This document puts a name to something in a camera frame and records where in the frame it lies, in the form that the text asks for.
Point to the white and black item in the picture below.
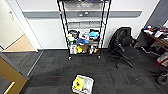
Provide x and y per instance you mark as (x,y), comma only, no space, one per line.
(93,50)

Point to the white printed box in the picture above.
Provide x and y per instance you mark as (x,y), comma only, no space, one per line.
(73,49)

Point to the black office chair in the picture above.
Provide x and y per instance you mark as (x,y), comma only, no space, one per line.
(125,46)

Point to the wall sockets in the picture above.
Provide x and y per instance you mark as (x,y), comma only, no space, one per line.
(84,14)

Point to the wooden panel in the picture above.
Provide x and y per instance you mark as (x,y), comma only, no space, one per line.
(11,75)

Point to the blue plush toy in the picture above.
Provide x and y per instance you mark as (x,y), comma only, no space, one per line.
(93,35)

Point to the dark office desk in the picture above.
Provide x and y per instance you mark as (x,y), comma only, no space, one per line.
(156,37)

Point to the green and white toy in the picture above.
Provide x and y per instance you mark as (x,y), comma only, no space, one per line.
(70,39)

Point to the blue cloth bag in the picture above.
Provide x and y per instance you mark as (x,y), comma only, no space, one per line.
(82,41)

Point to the flat black item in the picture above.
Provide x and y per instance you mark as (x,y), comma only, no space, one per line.
(94,30)

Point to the small yellow item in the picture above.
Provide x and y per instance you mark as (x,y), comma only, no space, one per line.
(79,50)

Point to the brown box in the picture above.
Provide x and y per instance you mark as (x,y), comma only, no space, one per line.
(85,49)

